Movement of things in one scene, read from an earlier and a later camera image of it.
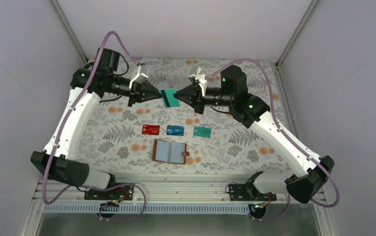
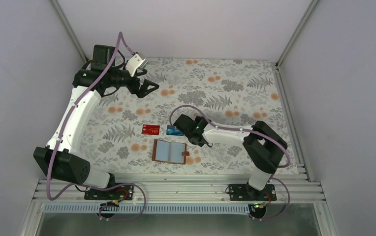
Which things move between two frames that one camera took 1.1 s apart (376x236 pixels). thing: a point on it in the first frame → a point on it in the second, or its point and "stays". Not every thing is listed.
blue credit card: x=175 y=130 stays
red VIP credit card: x=150 y=129 stays
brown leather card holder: x=166 y=151 stays
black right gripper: x=199 y=98 → x=182 y=123
